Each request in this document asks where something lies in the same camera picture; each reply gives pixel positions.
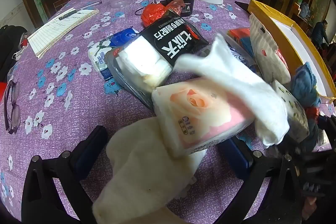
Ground white red wipes pack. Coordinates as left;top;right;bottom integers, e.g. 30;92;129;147
249;13;292;85

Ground black bag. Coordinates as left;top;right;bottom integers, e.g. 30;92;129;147
0;25;28;83

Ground blue white crinkly packet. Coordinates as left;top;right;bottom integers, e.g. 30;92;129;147
228;47;259;72

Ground black motor cable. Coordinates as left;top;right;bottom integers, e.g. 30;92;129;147
135;1;164;17

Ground black wet wipes pack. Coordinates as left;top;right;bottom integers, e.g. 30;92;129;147
106;9;209;109

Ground purple eyeglasses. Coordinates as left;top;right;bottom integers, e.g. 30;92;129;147
3;79;21;135

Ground white soft cloth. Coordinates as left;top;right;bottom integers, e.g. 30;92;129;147
175;32;290;146

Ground purple floral tablecloth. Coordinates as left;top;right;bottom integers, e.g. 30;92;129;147
0;0;336;224

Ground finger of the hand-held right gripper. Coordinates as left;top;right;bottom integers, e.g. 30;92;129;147
316;114;336;143

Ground blue yarn ball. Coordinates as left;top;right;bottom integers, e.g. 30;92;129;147
293;62;322;109

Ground lined paper notepad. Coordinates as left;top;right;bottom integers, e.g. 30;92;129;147
28;7;100;60

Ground blue red yarn bundle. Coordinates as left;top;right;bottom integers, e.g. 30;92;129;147
302;105;321;153

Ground red plastic bag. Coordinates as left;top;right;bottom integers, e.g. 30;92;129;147
141;0;186;29

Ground black pen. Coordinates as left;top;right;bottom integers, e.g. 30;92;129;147
58;1;102;21

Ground blue tissue pack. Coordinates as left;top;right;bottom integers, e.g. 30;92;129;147
110;28;139;47

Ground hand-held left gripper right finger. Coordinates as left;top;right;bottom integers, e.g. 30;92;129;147
218;137;306;224

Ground small spotted tissue pack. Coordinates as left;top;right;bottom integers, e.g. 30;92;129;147
272;80;310;142

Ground white floral tissue pack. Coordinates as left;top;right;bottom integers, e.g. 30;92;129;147
88;39;124;81

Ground colourful sponge cloth pack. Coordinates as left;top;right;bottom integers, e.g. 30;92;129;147
227;28;256;59

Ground pink rose tissue pack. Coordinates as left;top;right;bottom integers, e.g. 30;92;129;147
152;77;255;156

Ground yellow cardboard box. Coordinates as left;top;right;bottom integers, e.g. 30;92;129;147
248;0;336;104

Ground black phone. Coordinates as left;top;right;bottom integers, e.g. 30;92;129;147
234;0;250;11

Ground cream soft cloth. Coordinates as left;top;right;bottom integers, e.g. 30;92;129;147
92;117;208;224

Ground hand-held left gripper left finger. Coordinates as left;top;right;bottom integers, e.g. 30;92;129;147
21;125;109;224

